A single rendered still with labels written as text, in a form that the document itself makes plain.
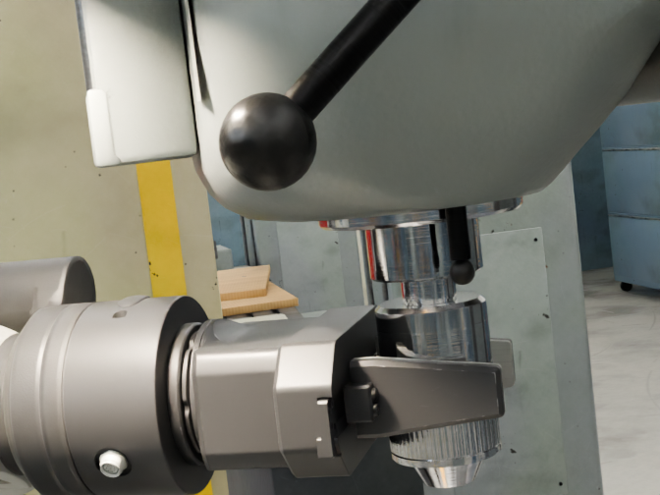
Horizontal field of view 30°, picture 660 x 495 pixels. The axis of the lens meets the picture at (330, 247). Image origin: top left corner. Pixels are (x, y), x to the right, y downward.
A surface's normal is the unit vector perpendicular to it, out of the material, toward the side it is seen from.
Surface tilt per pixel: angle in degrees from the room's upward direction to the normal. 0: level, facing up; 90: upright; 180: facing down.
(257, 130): 74
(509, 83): 117
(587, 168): 90
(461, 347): 90
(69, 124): 90
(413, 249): 90
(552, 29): 108
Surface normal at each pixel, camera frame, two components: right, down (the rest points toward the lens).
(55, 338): -0.22, -0.72
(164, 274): 0.20, 0.07
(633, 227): -0.97, 0.13
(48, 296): -0.25, -0.34
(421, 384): -0.22, 0.11
